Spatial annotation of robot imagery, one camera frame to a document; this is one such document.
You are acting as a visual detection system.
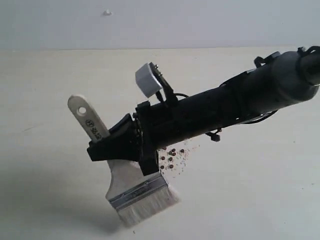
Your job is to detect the white wall hook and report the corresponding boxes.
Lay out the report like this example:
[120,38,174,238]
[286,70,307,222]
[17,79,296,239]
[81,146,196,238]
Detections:
[102,10,113,16]

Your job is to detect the scattered brown pellets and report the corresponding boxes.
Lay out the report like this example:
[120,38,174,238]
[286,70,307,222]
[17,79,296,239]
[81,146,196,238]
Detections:
[158,148,187,171]

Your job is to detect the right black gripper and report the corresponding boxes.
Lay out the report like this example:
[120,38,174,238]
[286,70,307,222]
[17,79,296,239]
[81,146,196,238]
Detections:
[87,87,240,175]

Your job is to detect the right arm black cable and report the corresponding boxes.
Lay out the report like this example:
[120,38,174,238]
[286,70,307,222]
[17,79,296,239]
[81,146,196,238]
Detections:
[154,46,320,143]

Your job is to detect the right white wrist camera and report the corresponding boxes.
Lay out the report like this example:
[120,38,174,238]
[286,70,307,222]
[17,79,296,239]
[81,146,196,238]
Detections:
[135,63,163,98]

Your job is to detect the white wooden paint brush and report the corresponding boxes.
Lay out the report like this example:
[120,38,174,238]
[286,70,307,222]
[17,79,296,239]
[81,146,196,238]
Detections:
[67,94,181,226]

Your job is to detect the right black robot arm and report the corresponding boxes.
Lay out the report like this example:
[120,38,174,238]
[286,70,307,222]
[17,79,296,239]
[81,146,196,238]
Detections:
[87,46,320,176]

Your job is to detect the pile of white grains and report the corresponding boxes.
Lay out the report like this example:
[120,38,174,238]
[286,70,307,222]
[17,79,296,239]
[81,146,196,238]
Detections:
[157,140,200,179]

